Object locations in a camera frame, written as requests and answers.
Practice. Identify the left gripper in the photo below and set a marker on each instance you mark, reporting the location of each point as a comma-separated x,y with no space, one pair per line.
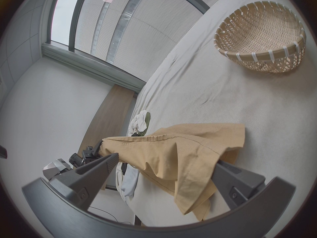
87,153

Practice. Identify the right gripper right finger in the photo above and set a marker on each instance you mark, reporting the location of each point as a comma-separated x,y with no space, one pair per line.
237,185

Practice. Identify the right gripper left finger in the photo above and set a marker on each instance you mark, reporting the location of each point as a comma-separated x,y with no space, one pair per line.
84,182

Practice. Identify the tan shorts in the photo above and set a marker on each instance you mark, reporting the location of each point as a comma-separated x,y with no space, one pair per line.
173,157

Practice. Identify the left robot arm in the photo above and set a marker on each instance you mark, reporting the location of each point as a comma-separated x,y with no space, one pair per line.
54,168

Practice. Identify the pale blue garment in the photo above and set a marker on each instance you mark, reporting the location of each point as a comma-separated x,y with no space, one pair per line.
130,182

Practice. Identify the white garment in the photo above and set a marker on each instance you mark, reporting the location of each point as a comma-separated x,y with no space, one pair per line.
138,121

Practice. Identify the green garment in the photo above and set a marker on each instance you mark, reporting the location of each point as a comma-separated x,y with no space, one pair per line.
148,120

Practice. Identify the bed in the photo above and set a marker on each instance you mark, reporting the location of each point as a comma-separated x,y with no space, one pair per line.
198,95

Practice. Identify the round woven basket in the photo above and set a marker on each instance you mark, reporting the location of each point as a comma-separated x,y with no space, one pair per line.
260,33

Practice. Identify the window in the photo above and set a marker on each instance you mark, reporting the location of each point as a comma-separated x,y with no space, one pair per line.
138,28

